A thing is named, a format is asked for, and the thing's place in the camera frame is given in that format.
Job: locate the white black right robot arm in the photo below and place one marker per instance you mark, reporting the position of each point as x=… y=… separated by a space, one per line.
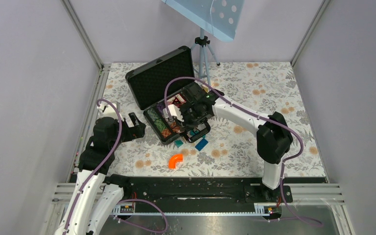
x=273 y=136

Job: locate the teal triangular toy block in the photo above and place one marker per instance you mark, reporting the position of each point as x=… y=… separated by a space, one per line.
x=178 y=143

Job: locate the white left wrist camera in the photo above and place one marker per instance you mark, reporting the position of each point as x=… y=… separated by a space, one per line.
x=106 y=110

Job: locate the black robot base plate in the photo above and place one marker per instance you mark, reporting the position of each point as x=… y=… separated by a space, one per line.
x=201 y=195

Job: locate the orange curved toy block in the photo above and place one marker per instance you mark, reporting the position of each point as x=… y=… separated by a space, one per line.
x=174 y=160

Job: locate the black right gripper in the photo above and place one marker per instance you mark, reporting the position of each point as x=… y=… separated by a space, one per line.
x=186 y=122

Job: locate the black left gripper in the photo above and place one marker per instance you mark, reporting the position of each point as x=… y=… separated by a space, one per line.
x=135 y=131

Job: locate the blue toy brick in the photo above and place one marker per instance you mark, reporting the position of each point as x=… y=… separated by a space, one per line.
x=201 y=144

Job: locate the black all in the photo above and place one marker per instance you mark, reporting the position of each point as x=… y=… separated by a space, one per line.
x=177 y=100

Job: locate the red card deck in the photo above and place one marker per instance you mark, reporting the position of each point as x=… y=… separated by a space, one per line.
x=167 y=103

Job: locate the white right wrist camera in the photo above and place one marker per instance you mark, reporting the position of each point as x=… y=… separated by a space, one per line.
x=172 y=112

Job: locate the blue tripod stand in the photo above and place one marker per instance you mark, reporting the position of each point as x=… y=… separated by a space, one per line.
x=204 y=45

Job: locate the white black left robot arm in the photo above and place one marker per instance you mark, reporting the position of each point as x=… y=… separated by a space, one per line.
x=86 y=214

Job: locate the black poker set case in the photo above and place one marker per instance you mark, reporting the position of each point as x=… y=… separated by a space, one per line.
x=154 y=82

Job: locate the blue perforated board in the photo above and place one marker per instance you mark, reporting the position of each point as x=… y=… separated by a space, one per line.
x=219 y=18

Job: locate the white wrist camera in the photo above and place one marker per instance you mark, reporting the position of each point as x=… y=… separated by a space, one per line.
x=172 y=112
x=106 y=110

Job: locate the red yellow chip row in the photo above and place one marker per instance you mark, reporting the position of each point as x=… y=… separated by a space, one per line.
x=170 y=130

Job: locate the floral table mat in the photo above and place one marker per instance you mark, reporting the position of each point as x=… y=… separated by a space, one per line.
x=265 y=87

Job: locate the green chip row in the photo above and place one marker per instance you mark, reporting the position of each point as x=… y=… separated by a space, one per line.
x=159 y=124

